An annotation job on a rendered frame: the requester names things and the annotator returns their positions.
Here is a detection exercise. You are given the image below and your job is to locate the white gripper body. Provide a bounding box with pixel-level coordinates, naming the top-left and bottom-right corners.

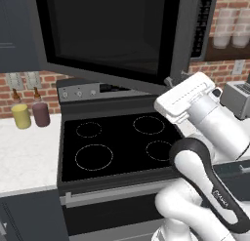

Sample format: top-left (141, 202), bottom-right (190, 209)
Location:
top-left (153, 71), bottom-right (216, 124)

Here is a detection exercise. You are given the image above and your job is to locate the dark grey microwave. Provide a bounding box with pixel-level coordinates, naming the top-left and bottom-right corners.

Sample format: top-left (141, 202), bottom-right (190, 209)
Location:
top-left (25, 0), bottom-right (220, 96)

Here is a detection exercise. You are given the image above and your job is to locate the black microwave door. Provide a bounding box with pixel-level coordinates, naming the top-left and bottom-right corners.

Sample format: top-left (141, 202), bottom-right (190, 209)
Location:
top-left (33, 0), bottom-right (200, 95)

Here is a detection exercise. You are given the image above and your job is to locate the black oven door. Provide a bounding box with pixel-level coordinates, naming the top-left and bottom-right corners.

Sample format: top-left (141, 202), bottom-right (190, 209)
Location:
top-left (60, 180), bottom-right (170, 241)

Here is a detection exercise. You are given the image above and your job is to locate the grey toaster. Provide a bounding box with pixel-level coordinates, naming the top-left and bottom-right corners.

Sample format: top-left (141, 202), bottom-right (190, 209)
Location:
top-left (220, 80), bottom-right (250, 121)

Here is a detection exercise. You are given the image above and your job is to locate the black stove with hob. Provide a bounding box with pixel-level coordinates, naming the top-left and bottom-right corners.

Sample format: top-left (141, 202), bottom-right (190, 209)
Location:
top-left (56, 77), bottom-right (188, 241)

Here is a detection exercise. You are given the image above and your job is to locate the dark grey drawer front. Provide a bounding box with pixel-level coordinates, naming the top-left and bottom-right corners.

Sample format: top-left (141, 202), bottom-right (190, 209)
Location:
top-left (213, 159), bottom-right (250, 204)

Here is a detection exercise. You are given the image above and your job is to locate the maroon sauce bottle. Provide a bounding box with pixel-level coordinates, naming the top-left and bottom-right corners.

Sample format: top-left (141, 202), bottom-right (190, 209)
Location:
top-left (31, 86), bottom-right (52, 128)

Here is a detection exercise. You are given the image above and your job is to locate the yellow sauce bottle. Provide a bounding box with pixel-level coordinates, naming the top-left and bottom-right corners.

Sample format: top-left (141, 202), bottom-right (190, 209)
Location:
top-left (11, 88), bottom-right (32, 130)

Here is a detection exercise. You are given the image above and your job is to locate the dark grey base cupboard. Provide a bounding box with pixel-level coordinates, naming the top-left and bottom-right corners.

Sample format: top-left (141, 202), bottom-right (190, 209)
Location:
top-left (0, 188), bottom-right (70, 241)

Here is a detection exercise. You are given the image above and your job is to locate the brown wall shelf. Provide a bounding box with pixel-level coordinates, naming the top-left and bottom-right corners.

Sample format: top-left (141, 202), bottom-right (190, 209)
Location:
top-left (205, 0), bottom-right (250, 62)

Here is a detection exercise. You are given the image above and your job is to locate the grey oven door handle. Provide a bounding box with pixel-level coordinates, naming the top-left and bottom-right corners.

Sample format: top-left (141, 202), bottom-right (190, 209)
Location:
top-left (64, 178), bottom-right (179, 209)

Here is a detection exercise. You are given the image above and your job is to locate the dark grey wall cupboard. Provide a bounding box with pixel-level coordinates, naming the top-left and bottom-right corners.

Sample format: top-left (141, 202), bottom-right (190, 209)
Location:
top-left (0, 0), bottom-right (43, 74)

